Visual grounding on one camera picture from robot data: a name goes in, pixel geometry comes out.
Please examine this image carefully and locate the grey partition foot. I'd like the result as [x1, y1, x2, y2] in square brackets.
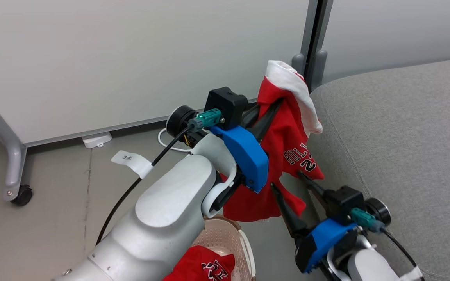
[312, 49, 329, 92]
[291, 53, 306, 77]

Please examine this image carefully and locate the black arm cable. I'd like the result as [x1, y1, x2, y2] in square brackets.
[379, 228, 421, 270]
[95, 123, 196, 247]

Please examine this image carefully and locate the red jersey with white lining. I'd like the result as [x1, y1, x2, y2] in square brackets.
[221, 60, 325, 223]

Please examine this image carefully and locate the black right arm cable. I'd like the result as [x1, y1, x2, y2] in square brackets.
[379, 228, 421, 270]

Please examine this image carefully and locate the narrow white partition panel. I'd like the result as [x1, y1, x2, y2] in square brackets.
[322, 0, 450, 85]

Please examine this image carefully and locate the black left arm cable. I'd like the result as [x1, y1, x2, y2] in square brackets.
[95, 123, 196, 247]

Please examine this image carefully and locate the white coiled floor cable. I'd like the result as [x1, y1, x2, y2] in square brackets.
[157, 127, 194, 153]

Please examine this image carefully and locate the red jersey with black print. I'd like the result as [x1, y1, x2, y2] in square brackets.
[162, 245, 236, 281]

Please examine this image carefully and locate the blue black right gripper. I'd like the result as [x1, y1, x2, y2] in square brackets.
[270, 171, 392, 280]

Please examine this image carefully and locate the wide white partition panel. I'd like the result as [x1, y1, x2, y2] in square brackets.
[0, 0, 333, 148]

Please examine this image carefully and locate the grey fabric sofa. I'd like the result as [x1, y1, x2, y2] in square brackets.
[307, 57, 450, 281]

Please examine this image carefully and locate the white right arm cable tag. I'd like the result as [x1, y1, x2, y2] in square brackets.
[398, 265, 425, 281]

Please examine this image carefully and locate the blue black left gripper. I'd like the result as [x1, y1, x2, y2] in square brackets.
[166, 99, 285, 194]

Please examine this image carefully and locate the white paper cable tag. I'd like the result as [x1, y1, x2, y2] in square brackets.
[111, 150, 154, 180]

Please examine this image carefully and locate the cream plastic laundry basket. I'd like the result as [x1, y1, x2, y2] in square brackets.
[191, 215, 257, 281]

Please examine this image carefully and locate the grey partition leg with caster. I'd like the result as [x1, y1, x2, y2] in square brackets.
[0, 109, 34, 207]

